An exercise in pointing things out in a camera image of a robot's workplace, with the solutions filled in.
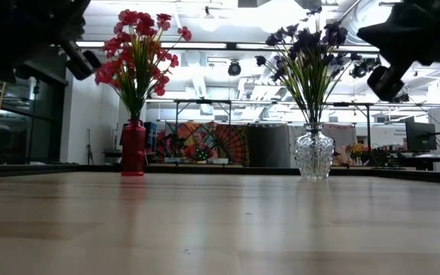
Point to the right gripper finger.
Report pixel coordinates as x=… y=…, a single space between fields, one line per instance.
x=388 y=34

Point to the red artificial flower stem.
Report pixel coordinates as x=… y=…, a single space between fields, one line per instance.
x=185 y=33
x=105 y=74
x=136 y=23

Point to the clear crystal glass vase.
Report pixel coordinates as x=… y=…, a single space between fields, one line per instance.
x=314 y=153

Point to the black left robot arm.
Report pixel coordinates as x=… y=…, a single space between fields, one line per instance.
x=2 y=30

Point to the red glass bottle vase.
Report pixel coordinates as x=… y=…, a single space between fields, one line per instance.
x=133 y=153

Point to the black tripod stand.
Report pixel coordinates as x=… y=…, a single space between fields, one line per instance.
x=89 y=153

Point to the dark background monitor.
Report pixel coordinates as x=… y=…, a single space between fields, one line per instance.
x=420 y=135

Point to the dark background desk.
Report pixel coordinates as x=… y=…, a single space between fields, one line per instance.
x=426 y=160

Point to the person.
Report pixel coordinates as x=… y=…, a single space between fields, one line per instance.
x=199 y=149

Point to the round black ceiling device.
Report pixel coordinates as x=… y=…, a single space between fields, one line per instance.
x=234 y=68

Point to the grey partition panel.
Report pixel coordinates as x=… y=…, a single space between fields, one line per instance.
x=269 y=147

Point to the colourful patterned fabric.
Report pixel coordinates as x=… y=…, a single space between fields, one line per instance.
x=231 y=143

